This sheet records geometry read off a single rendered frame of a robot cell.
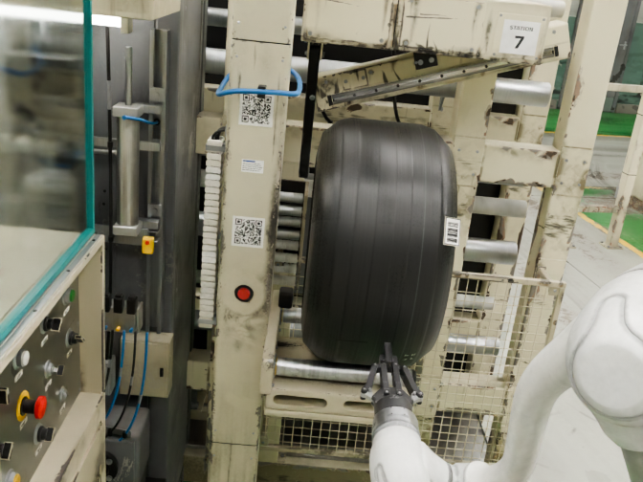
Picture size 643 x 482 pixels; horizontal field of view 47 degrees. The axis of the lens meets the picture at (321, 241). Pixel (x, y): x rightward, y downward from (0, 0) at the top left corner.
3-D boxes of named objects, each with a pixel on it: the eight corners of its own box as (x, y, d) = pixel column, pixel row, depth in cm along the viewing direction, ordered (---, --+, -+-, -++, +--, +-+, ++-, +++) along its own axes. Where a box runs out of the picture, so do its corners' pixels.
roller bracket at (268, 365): (258, 395, 175) (261, 360, 171) (271, 318, 212) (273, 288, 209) (273, 396, 175) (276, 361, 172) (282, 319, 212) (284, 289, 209)
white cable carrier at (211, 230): (198, 327, 182) (207, 140, 165) (201, 317, 187) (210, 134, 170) (216, 328, 183) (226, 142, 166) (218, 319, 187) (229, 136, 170)
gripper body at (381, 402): (419, 408, 140) (414, 377, 148) (374, 405, 139) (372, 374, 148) (412, 438, 143) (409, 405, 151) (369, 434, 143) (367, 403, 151)
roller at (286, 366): (273, 360, 176) (274, 354, 181) (271, 377, 177) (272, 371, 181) (417, 372, 177) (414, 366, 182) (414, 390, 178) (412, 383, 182)
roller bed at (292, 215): (232, 283, 220) (238, 188, 209) (238, 264, 234) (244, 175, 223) (299, 290, 221) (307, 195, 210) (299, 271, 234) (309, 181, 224)
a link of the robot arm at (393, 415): (374, 422, 134) (373, 400, 139) (368, 458, 138) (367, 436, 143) (424, 426, 134) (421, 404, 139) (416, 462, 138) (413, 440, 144)
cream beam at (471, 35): (300, 42, 182) (305, -21, 176) (303, 32, 205) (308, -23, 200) (543, 67, 183) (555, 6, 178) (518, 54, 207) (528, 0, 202)
